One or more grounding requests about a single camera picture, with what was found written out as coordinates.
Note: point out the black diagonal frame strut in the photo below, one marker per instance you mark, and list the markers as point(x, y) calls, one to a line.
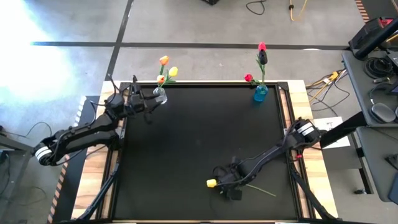
point(99, 193)
point(308, 189)

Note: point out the orange artificial tulip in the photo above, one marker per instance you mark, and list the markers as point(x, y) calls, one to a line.
point(160, 79)
point(164, 60)

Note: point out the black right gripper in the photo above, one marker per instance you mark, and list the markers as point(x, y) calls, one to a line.
point(234, 181)

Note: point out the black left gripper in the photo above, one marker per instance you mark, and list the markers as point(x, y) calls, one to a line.
point(136, 103)

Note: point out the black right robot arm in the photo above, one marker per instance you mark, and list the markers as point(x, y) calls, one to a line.
point(270, 154)

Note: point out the clear glass vase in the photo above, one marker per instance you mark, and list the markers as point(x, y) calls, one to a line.
point(160, 98)

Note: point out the grey office desk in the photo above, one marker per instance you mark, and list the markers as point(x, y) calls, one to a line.
point(373, 161)
point(357, 81)

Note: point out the grey metal desk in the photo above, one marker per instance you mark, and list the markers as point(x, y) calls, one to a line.
point(18, 149)

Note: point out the small black table clamp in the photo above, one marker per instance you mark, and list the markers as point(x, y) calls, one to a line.
point(134, 78)

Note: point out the red tulips bunch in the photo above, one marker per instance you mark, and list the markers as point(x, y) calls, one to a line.
point(262, 46)

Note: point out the blue glass vase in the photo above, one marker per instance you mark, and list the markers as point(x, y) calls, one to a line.
point(260, 95)

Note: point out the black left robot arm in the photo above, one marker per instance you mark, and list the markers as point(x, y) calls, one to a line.
point(81, 133)

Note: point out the black desk leg bar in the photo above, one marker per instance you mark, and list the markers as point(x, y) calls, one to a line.
point(342, 129)

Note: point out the yellow artificial tulip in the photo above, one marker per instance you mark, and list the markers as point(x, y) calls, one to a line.
point(212, 183)
point(173, 71)

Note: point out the red artificial tulip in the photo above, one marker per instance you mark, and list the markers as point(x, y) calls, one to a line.
point(248, 77)

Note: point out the black hazard-striped floor mat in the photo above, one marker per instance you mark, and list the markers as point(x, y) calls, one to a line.
point(70, 186)
point(360, 9)

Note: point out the black artificial tulip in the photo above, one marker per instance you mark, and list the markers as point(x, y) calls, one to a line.
point(263, 58)

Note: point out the white paper sheet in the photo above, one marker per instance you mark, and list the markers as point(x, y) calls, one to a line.
point(332, 137)

